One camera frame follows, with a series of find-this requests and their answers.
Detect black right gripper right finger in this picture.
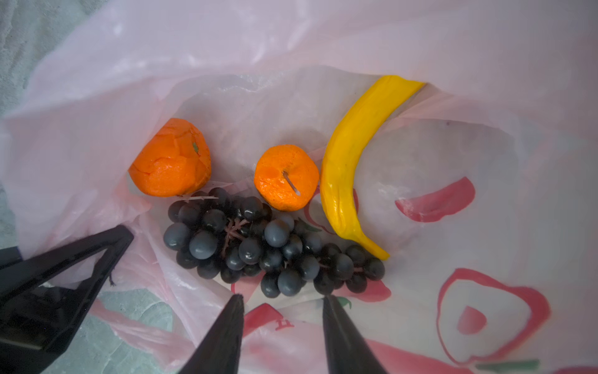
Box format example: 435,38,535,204
322,295,387,374

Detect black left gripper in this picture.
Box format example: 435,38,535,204
1,225,134,373

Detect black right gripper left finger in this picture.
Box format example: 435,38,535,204
179,294,244,374

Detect fake orange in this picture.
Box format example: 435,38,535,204
129,118,212,197
254,145,320,212

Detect pink plastic bag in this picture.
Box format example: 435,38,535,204
1,1,597,373

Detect fake dark grapes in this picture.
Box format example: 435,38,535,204
163,188,386,299

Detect fake yellow banana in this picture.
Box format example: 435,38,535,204
319,76,425,260

